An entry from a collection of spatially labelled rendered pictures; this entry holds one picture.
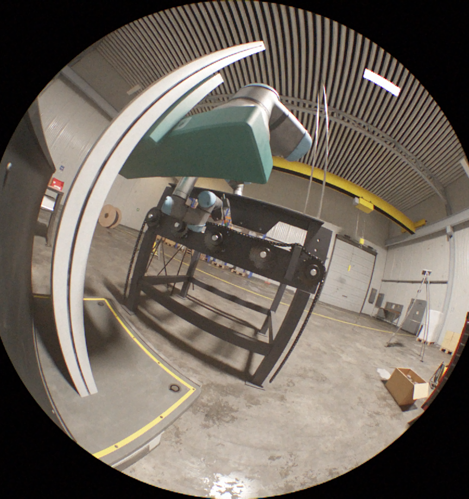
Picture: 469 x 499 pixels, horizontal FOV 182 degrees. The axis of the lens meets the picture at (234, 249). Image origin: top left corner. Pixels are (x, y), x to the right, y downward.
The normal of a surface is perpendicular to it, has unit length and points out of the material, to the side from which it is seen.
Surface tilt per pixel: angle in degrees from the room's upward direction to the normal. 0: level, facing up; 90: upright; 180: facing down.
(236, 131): 180
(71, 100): 90
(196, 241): 90
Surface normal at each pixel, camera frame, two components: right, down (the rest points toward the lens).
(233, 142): -0.35, 0.94
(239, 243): -0.22, -0.14
